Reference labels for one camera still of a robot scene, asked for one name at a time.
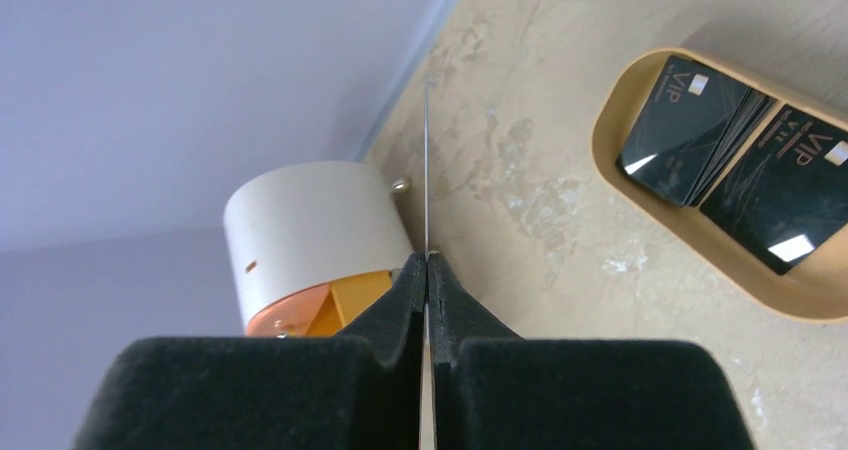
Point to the black card stack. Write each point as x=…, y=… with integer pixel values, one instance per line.
x=693, y=120

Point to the yellow open drawer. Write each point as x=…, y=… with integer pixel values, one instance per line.
x=341, y=301

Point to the white orange drawer cabinet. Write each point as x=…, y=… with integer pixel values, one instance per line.
x=295, y=228

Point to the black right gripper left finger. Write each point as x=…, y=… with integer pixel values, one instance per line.
x=358, y=389

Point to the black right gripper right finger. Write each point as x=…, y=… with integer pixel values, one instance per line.
x=493, y=389

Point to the orange oval tray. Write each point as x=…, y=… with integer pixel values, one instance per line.
x=813, y=290

